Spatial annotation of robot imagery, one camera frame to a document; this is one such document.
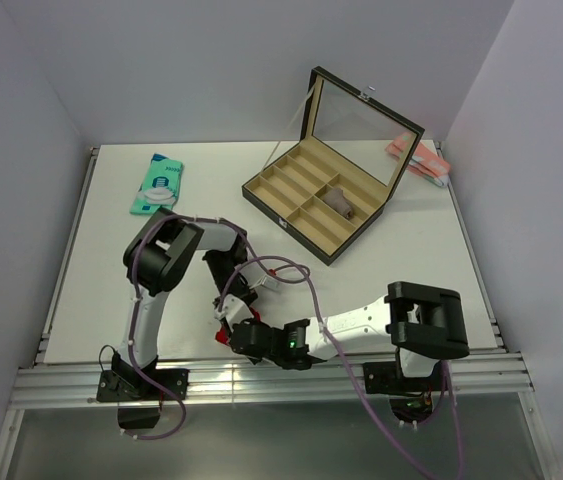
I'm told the red sock with white print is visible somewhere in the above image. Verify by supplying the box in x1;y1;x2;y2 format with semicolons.
215;308;261;346

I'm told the black compartment display box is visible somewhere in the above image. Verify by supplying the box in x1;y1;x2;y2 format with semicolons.
242;66;424;265

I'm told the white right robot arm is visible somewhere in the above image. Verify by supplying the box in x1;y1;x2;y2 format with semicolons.
215;282;470;390

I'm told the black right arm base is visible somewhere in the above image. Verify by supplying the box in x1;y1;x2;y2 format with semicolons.
362;361;450;427

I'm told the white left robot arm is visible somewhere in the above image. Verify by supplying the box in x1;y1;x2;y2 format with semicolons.
111;207;258;399

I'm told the pink patterned sock pair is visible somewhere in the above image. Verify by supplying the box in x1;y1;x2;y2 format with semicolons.
385;132;450;188

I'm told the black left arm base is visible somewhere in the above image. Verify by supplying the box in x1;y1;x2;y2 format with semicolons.
96;368;189;430

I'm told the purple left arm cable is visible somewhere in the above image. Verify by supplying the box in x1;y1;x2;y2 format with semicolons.
128;214;312;441

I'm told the aluminium front rail frame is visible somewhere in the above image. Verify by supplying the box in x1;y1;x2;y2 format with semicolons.
0;147;563;479

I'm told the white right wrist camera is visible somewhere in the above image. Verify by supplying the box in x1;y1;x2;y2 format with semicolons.
214;294;253;325

